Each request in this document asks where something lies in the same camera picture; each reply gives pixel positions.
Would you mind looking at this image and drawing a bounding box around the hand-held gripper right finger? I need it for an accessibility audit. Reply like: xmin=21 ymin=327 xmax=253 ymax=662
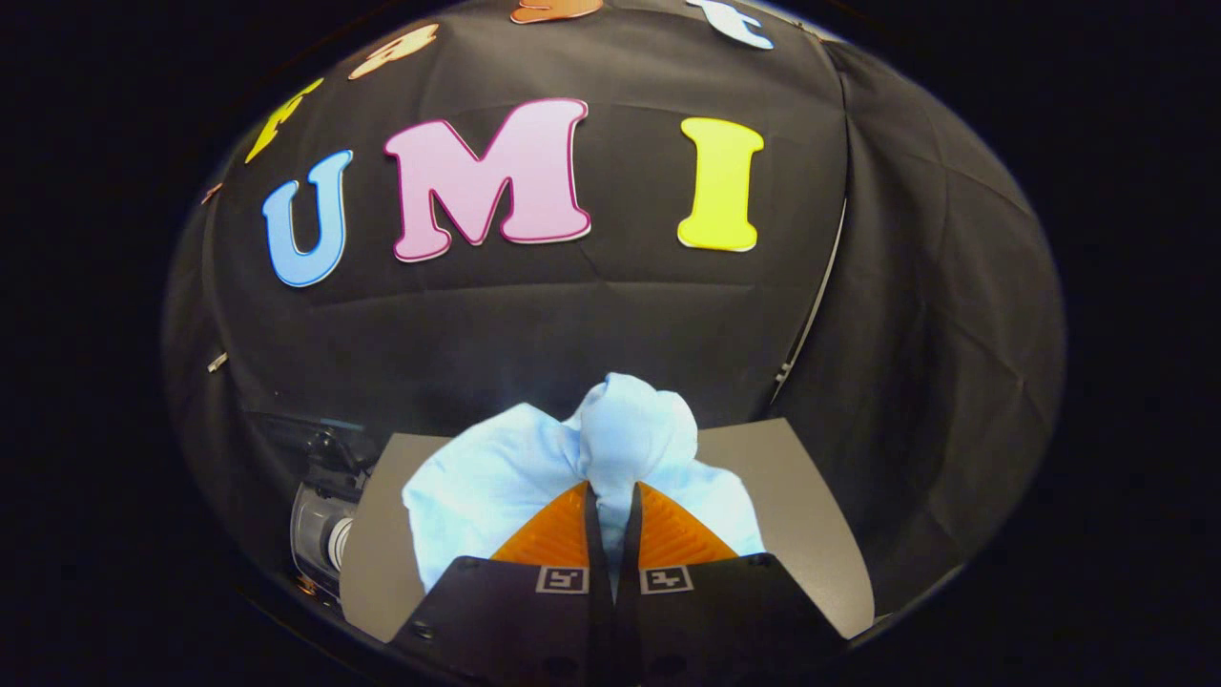
xmin=615 ymin=480 xmax=852 ymax=687

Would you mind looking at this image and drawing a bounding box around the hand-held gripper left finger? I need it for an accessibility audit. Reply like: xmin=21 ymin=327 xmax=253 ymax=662
xmin=386 ymin=480 xmax=616 ymax=687

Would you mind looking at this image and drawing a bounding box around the light blue shirt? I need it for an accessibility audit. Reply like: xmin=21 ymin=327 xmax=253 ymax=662
xmin=401 ymin=372 xmax=767 ymax=597

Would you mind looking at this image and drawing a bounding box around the grey washing machine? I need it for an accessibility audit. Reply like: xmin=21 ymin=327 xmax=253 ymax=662
xmin=339 ymin=418 xmax=876 ymax=642

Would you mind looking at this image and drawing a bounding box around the black backdrop cloth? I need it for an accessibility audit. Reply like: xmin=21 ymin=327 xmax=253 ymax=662
xmin=160 ymin=0 xmax=1067 ymax=631

